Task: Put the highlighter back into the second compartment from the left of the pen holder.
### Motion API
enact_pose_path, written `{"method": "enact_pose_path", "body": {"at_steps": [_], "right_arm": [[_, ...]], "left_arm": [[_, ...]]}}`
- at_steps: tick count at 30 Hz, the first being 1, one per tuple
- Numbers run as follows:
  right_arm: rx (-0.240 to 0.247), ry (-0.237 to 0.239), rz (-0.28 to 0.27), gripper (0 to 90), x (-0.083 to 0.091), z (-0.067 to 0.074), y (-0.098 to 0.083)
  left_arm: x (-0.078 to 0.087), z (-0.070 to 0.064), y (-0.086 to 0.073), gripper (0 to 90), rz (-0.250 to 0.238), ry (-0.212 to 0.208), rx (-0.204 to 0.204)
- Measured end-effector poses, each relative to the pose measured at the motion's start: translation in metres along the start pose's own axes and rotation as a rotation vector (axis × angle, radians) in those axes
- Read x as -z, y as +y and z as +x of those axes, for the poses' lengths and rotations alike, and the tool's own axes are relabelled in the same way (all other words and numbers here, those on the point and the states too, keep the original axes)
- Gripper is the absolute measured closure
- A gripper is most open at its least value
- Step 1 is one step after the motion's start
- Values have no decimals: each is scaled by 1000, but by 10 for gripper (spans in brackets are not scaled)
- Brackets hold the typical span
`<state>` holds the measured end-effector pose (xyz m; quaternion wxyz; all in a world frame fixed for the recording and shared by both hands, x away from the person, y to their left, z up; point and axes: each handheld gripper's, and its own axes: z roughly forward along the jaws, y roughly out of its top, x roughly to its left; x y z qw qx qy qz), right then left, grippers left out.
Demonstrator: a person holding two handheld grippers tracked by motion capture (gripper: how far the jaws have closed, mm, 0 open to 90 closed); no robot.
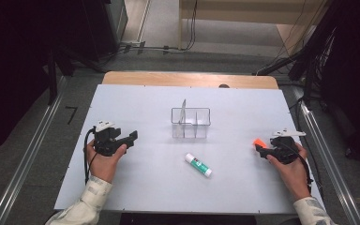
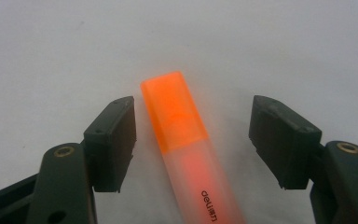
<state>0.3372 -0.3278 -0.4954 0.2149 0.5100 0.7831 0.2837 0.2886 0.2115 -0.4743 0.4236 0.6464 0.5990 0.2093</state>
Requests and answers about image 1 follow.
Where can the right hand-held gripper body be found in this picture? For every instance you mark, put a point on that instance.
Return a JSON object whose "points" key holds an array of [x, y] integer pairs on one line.
{"points": [[286, 148]]}

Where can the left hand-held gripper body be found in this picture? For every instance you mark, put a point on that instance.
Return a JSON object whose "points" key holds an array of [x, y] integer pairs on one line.
{"points": [[106, 140]]}

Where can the orange highlighter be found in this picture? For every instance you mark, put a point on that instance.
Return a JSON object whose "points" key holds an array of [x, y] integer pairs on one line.
{"points": [[259, 142]]}

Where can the clear silver pen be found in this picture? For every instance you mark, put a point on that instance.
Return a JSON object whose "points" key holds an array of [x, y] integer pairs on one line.
{"points": [[182, 114]]}

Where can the white green glue stick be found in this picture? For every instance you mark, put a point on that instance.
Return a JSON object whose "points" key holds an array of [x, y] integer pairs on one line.
{"points": [[199, 165]]}

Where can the clear plastic desk organizer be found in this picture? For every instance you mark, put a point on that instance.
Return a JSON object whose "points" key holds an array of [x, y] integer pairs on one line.
{"points": [[200, 125]]}

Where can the person's left hand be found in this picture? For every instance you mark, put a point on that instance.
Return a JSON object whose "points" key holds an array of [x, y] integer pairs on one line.
{"points": [[103, 165]]}

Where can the person's right hand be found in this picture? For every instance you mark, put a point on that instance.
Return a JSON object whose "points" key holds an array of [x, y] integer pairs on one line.
{"points": [[295, 178]]}

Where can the white table board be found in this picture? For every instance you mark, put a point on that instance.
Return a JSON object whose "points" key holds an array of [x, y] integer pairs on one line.
{"points": [[168, 190]]}

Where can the wooden table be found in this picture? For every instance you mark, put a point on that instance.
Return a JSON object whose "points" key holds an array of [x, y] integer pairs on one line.
{"points": [[168, 79]]}

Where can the dark cabinet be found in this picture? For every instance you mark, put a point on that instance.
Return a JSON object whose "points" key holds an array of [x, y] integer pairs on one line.
{"points": [[106, 28]]}

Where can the light wooden furniture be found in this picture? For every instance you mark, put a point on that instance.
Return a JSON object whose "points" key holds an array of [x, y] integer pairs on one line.
{"points": [[247, 12]]}

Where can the metal floor rail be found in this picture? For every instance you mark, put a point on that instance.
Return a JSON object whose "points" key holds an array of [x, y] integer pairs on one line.
{"points": [[28, 156], [334, 175]]}

